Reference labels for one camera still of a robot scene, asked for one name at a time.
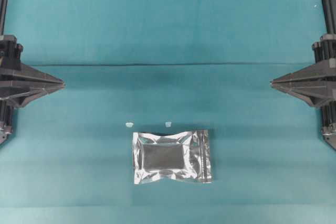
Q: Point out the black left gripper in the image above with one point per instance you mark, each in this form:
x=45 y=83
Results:
x=10 y=61

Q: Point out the silver zip bag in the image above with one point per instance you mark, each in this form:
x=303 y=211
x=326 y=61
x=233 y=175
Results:
x=183 y=157

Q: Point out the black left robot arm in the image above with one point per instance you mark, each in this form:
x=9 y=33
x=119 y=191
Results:
x=20 y=83

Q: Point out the white tape piece left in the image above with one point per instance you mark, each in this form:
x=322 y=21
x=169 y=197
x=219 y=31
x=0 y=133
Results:
x=129 y=124

